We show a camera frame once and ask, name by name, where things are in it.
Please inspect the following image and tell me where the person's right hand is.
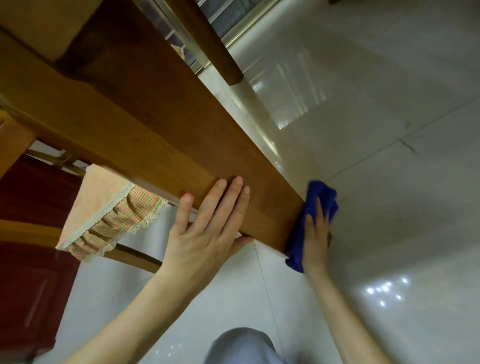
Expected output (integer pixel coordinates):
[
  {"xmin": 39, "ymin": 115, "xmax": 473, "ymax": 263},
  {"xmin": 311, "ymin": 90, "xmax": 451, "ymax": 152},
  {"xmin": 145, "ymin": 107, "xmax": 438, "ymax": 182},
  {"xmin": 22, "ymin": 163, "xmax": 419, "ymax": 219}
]
[{"xmin": 302, "ymin": 197, "xmax": 333, "ymax": 277}]

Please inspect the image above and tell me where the person's left hand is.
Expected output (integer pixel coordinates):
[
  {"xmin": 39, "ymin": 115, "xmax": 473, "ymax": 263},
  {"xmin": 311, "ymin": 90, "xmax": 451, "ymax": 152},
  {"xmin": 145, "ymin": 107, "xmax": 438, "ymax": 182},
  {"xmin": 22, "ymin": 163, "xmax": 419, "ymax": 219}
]
[{"xmin": 157, "ymin": 176, "xmax": 256, "ymax": 298}]

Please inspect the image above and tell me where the blue cleaning cloth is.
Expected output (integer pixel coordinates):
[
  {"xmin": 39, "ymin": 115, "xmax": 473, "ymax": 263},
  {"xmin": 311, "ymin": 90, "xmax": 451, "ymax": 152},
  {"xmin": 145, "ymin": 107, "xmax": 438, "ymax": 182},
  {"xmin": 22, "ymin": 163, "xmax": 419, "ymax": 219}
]
[{"xmin": 285, "ymin": 180, "xmax": 340, "ymax": 274}]

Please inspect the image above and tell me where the brown wooden table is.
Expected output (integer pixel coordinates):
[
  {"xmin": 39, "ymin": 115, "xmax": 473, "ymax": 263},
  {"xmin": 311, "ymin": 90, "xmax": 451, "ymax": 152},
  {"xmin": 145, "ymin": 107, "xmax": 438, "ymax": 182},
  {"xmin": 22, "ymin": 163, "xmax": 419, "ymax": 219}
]
[{"xmin": 0, "ymin": 0, "xmax": 307, "ymax": 257}]

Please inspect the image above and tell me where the person's right forearm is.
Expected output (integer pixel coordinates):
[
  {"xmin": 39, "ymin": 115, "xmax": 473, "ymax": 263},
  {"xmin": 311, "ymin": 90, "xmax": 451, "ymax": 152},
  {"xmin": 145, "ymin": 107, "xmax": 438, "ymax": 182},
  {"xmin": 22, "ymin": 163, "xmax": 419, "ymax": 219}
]
[{"xmin": 304, "ymin": 272, "xmax": 384, "ymax": 364}]

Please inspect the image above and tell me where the person's left forearm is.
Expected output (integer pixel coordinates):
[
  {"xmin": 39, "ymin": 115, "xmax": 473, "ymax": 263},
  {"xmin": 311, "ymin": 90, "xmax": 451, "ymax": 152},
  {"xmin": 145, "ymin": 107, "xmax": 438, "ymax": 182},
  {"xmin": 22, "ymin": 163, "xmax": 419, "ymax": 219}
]
[{"xmin": 62, "ymin": 264, "xmax": 212, "ymax": 364}]

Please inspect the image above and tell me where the pink checked chair cushion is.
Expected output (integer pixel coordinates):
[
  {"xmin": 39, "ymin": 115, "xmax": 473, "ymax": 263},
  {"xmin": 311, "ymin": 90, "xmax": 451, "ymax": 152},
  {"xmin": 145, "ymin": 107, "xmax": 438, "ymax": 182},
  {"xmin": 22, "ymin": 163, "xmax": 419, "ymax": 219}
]
[{"xmin": 55, "ymin": 163, "xmax": 169, "ymax": 263}]

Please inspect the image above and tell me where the person's grey trouser knee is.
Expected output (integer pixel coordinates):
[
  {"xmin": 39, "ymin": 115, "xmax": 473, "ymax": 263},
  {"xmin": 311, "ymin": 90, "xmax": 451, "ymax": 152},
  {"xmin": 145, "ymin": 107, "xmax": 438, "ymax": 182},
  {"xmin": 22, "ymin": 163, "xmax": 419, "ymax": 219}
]
[{"xmin": 202, "ymin": 327, "xmax": 287, "ymax": 364}]

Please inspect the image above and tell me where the dark red door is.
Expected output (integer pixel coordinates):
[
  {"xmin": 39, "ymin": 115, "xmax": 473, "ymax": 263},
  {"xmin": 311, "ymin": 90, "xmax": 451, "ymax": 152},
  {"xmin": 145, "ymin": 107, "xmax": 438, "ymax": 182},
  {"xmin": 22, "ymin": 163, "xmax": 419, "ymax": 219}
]
[{"xmin": 0, "ymin": 153, "xmax": 91, "ymax": 362}]

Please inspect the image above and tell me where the wooden chair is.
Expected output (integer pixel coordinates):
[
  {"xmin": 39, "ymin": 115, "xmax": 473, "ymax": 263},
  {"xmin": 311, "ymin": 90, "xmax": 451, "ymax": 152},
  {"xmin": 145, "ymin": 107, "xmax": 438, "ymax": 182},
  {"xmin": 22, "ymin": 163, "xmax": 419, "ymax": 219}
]
[{"xmin": 0, "ymin": 109, "xmax": 163, "ymax": 274}]

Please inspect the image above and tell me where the metal sliding door frame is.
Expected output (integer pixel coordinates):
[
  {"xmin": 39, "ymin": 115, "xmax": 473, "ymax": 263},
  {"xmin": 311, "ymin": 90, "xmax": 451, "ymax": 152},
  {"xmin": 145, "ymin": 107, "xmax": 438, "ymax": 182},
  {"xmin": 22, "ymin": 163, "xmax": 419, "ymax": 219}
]
[{"xmin": 137, "ymin": 0, "xmax": 282, "ymax": 76}]

